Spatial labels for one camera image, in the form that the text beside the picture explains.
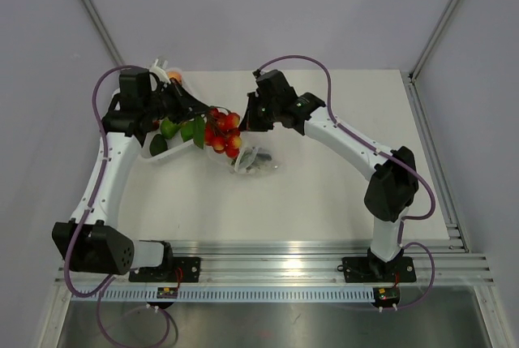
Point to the clear zip top bag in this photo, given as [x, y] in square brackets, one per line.
[232, 165]

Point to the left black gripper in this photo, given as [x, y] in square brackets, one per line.
[186, 109]

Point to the red cherry bunch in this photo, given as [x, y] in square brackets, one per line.
[217, 129]

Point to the green pepper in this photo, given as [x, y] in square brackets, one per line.
[187, 131]

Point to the orange peach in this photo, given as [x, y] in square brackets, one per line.
[174, 75]

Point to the green avocado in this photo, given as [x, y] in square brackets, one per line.
[158, 145]

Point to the white slotted cable duct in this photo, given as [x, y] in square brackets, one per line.
[222, 294]

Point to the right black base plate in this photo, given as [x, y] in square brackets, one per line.
[363, 269]

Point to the small circuit board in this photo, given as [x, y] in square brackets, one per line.
[167, 292]
[386, 297]

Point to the left small circuit board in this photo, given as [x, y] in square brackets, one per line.
[167, 292]

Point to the right small circuit board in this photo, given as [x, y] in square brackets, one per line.
[386, 297]

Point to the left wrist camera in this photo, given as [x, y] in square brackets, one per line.
[158, 67]

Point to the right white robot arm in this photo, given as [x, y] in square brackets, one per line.
[392, 181]

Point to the dark grape bunch with leaves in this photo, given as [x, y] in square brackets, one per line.
[256, 159]

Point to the green lime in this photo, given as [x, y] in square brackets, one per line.
[169, 129]

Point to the white plastic basket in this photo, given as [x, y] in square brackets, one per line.
[176, 147]

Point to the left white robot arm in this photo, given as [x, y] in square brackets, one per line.
[90, 241]

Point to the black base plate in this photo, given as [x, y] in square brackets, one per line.
[363, 269]
[171, 270]

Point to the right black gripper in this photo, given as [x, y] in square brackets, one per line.
[250, 122]

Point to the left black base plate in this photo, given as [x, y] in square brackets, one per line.
[171, 270]

